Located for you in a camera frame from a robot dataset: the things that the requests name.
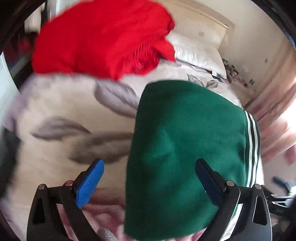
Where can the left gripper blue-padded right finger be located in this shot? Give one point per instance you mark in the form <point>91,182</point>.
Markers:
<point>254,221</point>

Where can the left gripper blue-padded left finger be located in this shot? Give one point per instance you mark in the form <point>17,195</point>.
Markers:
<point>44,220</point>

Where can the green sweater with striped cuffs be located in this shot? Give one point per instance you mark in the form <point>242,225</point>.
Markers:
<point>177,123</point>

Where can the black device on floor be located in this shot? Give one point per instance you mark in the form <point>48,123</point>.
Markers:
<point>283,206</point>

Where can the lilac leaf-print bed blanket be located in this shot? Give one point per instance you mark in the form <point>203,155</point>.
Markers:
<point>65,120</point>

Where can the pink window curtain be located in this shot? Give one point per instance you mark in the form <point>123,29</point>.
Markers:
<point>270,109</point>

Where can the white pillow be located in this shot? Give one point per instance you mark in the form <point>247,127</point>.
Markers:
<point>197,52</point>

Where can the red knitted garment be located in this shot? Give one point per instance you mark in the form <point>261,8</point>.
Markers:
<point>105,39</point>

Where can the cream bed headboard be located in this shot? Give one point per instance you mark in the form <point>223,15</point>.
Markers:
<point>196,20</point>

